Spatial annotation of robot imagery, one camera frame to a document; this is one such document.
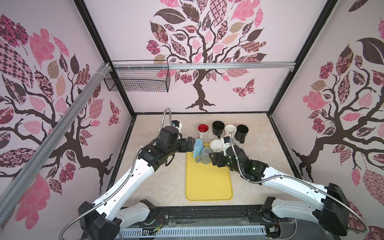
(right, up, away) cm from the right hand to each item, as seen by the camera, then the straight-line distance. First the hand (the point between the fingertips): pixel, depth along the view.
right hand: (214, 152), depth 78 cm
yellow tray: (-3, -19, +8) cm, 21 cm away
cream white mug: (-5, +11, +26) cm, 29 cm away
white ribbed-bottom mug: (+3, +2, +12) cm, 13 cm away
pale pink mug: (+15, +12, +25) cm, 32 cm away
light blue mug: (-8, +1, +12) cm, 15 cm away
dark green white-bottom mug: (+6, +13, +23) cm, 28 cm away
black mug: (+21, +9, +20) cm, 30 cm away
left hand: (-14, +5, -3) cm, 16 cm away
